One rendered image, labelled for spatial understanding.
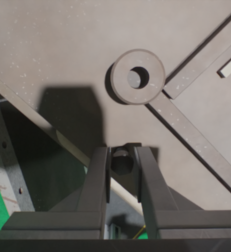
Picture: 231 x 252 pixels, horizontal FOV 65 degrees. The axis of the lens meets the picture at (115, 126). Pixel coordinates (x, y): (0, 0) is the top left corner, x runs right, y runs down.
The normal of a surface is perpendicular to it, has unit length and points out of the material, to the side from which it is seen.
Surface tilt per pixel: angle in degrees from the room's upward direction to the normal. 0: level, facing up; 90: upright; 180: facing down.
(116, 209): 0
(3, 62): 0
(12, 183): 90
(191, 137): 0
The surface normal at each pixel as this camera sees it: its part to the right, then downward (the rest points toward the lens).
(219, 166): 0.00, 0.25
